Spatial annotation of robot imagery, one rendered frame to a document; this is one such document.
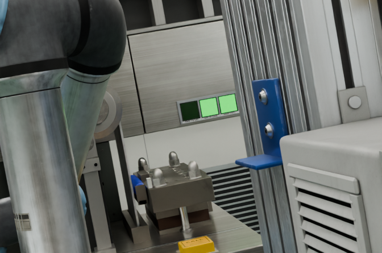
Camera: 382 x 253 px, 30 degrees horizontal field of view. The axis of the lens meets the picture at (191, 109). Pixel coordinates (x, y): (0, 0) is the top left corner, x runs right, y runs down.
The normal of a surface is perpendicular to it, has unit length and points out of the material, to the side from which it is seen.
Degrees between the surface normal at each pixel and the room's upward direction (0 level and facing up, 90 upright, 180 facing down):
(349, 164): 90
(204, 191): 90
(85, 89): 128
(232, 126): 90
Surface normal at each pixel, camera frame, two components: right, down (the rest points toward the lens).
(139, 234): 0.18, 0.02
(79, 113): 0.22, 0.63
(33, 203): -0.15, 0.07
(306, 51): -0.96, 0.19
